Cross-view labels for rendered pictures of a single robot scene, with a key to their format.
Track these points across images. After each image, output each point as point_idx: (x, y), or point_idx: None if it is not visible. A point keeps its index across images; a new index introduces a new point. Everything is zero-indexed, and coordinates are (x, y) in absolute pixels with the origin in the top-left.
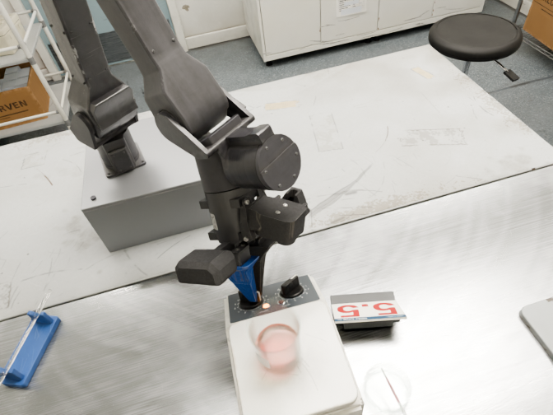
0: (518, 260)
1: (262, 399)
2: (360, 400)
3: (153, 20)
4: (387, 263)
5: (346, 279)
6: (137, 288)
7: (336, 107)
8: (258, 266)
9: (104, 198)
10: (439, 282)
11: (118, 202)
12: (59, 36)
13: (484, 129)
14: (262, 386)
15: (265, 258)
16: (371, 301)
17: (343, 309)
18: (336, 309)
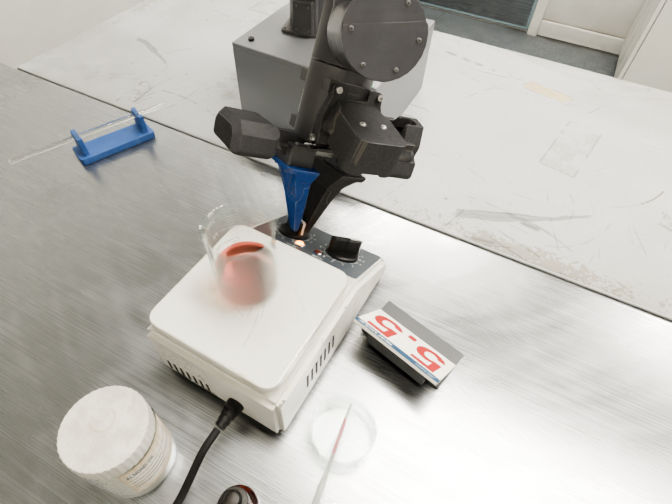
0: None
1: (188, 306)
2: (280, 401)
3: None
4: (490, 323)
5: (424, 301)
6: (231, 157)
7: (614, 132)
8: (322, 194)
9: (259, 44)
10: (534, 395)
11: (267, 55)
12: None
13: None
14: (202, 296)
15: (337, 193)
16: (426, 343)
17: (383, 320)
18: (376, 314)
